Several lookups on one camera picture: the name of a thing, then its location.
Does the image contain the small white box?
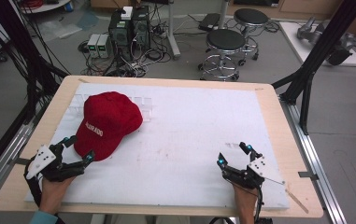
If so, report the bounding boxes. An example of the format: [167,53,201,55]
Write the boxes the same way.
[121,6,135,21]

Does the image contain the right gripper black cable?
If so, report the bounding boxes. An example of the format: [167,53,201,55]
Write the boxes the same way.
[253,186,274,224]

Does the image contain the red baseball cap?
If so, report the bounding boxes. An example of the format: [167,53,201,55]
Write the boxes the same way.
[73,91,144,161]

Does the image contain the grey metal pole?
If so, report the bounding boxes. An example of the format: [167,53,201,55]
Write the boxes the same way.
[218,0,231,31]

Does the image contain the grey metal table leg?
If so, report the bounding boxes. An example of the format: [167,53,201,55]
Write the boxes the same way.
[165,0,182,61]

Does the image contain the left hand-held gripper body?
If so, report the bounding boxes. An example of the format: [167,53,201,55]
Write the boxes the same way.
[25,144,86,183]

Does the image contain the white round table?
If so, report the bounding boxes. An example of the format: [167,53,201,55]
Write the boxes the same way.
[19,0,73,15]

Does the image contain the black round stool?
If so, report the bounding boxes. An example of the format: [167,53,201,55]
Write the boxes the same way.
[233,7,271,63]
[198,28,258,83]

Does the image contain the black computer tower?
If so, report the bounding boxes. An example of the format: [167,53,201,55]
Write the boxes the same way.
[131,5,152,52]
[107,10,134,61]

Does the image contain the black frame post with cables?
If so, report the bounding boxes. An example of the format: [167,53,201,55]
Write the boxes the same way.
[0,0,71,123]

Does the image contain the aluminium rail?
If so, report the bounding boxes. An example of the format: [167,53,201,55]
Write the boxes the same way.
[278,95,349,224]
[0,120,38,208]

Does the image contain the thin wooden stick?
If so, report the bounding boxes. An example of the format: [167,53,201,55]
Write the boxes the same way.
[285,189,310,215]

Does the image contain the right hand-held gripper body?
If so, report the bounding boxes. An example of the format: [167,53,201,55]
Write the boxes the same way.
[225,156,286,190]

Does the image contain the clear plastic sheet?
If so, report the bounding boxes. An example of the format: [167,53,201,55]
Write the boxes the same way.
[37,11,101,40]

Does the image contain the grey power supply unit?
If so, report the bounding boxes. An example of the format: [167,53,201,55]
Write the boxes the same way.
[87,33,101,59]
[97,34,113,59]

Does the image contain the white floor board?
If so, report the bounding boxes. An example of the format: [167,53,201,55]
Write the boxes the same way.
[278,21,356,68]

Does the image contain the tangle of floor cables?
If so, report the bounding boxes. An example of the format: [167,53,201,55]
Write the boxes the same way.
[78,39,174,78]

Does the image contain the white foam mat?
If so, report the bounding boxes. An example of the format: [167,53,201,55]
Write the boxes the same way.
[25,82,291,210]

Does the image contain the person's right hand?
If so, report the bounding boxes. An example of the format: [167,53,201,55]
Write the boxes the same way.
[233,183,259,217]

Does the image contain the flat black case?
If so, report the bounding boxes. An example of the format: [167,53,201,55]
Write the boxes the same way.
[197,12,222,32]

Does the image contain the person's left hand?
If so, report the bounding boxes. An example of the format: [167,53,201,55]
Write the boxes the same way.
[39,176,77,216]

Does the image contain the grey metal bracket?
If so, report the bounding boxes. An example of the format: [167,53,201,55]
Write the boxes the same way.
[7,157,31,166]
[297,170,320,182]

